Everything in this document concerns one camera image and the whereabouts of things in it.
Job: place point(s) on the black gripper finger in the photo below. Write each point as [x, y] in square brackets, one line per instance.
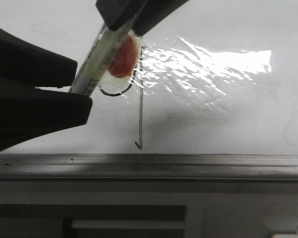
[31, 103]
[143, 15]

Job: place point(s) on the red magnet taped to marker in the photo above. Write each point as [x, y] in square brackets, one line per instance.
[121, 71]

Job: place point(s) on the white whiteboard marker black tip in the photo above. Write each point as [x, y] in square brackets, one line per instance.
[93, 68]

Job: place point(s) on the white cabinet below whiteboard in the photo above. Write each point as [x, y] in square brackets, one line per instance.
[148, 209]

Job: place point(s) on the white whiteboard with aluminium frame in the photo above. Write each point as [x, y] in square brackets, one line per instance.
[218, 99]

